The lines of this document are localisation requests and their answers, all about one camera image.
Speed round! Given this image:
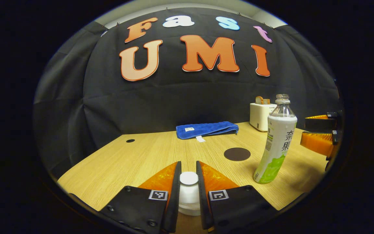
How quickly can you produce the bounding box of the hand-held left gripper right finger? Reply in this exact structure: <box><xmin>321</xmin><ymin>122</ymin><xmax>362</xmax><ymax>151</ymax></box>
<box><xmin>196</xmin><ymin>160</ymin><xmax>279</xmax><ymax>232</ymax></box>

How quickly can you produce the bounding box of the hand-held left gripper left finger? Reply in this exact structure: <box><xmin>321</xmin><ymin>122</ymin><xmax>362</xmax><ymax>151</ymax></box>
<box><xmin>99</xmin><ymin>161</ymin><xmax>182</xmax><ymax>233</ymax></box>

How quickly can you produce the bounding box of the white teacup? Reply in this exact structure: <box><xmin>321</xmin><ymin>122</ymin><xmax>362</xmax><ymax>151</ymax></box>
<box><xmin>178</xmin><ymin>207</ymin><xmax>202</xmax><ymax>216</ymax></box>

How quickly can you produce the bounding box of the green white water bottle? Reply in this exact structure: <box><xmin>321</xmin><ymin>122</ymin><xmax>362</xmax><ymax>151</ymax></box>
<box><xmin>253</xmin><ymin>94</ymin><xmax>298</xmax><ymax>185</ymax></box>

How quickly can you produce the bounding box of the dark brown round coaster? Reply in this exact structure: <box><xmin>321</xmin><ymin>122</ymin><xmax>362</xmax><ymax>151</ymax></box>
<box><xmin>224</xmin><ymin>147</ymin><xmax>251</xmax><ymax>162</ymax></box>

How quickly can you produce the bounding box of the white toaster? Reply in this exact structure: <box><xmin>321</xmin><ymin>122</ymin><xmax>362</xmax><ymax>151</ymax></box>
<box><xmin>249</xmin><ymin>102</ymin><xmax>277</xmax><ymax>132</ymax></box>

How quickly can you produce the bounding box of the blue towel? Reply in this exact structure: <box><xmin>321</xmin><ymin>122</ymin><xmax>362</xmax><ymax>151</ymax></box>
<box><xmin>176</xmin><ymin>121</ymin><xmax>239</xmax><ymax>143</ymax></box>

